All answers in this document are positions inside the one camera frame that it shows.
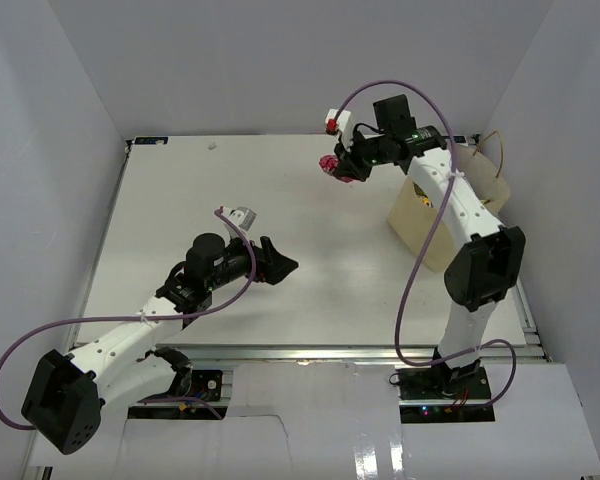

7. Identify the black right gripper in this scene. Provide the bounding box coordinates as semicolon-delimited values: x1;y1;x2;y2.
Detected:
336;128;393;182

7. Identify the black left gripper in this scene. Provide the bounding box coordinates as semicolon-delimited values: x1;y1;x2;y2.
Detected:
206;229;297;292

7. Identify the red candy packet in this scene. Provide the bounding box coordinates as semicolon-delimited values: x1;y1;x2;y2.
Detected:
319;155;353;183

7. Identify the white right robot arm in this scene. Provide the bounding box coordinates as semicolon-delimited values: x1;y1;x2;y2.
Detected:
325;95;526;399

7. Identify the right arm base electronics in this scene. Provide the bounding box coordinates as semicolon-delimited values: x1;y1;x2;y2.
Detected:
388;367;496;425

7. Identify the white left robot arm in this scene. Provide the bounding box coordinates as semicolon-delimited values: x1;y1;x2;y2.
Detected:
21;233;299;455

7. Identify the brown paper bag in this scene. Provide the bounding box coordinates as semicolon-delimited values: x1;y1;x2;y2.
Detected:
388;130;511;273

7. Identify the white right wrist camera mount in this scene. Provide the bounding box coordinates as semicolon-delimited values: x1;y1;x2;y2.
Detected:
325;109;354;151

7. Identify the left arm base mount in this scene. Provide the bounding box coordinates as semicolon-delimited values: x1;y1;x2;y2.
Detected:
127;370;227;421

